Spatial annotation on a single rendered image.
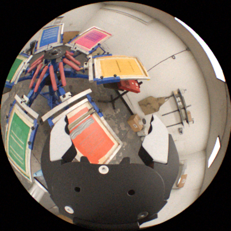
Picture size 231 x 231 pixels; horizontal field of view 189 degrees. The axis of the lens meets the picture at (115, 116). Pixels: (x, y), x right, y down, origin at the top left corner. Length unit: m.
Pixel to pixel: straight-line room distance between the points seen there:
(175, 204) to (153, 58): 4.76
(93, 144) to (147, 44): 2.51
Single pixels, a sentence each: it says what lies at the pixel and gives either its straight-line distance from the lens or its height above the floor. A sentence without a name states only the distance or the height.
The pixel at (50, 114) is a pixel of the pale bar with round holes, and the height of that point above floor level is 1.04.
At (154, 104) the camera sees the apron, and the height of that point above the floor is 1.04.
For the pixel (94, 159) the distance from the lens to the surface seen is 0.98.
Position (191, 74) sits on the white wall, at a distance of 2.40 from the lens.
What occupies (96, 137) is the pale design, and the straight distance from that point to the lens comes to 0.97.
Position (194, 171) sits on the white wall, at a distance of 3.87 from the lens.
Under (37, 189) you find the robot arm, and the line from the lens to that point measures 0.52.
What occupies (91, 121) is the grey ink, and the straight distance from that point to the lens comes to 0.97.
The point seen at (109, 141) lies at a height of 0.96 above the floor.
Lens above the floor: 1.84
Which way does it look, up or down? 48 degrees down
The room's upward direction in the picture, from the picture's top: 67 degrees clockwise
